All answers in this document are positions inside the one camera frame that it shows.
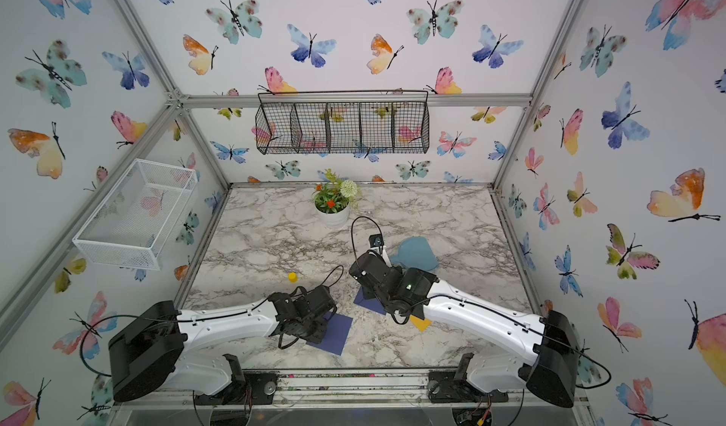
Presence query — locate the black wire wall basket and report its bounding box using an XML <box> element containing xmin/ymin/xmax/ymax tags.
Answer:
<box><xmin>253</xmin><ymin>89</ymin><xmax>430</xmax><ymax>157</ymax></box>

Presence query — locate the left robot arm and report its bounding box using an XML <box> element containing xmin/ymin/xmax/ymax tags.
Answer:
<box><xmin>86</xmin><ymin>280</ymin><xmax>338</xmax><ymax>407</ymax></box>

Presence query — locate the white mesh wall basket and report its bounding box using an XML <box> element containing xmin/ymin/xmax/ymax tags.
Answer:
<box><xmin>72</xmin><ymin>159</ymin><xmax>199</xmax><ymax>271</ymax></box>

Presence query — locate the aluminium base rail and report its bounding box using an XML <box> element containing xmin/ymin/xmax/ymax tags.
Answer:
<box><xmin>112</xmin><ymin>366</ymin><xmax>591</xmax><ymax>411</ymax></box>

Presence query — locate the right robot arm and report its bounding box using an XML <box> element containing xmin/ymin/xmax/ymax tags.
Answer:
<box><xmin>349</xmin><ymin>229</ymin><xmax>613</xmax><ymax>408</ymax></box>

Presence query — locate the potted flower plant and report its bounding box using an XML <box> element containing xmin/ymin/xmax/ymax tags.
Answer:
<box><xmin>313</xmin><ymin>169</ymin><xmax>361</xmax><ymax>229</ymax></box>

